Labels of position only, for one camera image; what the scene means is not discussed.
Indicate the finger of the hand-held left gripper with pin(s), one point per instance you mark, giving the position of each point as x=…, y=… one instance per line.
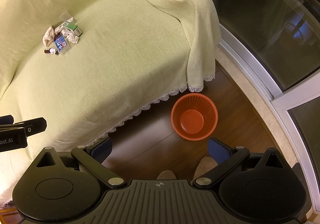
x=35, y=125
x=6, y=119

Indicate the small brown bottle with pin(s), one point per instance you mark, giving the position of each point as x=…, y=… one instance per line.
x=48, y=51

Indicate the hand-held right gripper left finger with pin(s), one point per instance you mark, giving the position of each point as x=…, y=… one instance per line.
x=100, y=151

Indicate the orange plastic mesh basket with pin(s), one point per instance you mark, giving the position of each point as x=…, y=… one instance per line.
x=191, y=120

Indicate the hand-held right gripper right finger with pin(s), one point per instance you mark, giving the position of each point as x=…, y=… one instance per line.
x=219, y=151

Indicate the small white tube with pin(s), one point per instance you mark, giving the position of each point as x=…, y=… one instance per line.
x=60, y=29

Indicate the cream cloth-covered sofa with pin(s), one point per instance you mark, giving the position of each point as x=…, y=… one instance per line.
x=120, y=59

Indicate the crumpled beige tissue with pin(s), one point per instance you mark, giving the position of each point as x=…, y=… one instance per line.
x=48, y=35

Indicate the green and white box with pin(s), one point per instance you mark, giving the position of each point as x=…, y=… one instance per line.
x=72, y=27

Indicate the person's left slipper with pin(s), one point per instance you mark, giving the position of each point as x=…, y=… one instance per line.
x=167, y=174

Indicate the white framed glass sliding door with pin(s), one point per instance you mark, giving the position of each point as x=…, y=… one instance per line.
x=262, y=26

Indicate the white tissue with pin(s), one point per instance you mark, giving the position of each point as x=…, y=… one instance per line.
x=74, y=38

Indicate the blue card box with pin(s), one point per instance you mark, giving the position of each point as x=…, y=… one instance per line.
x=61, y=44

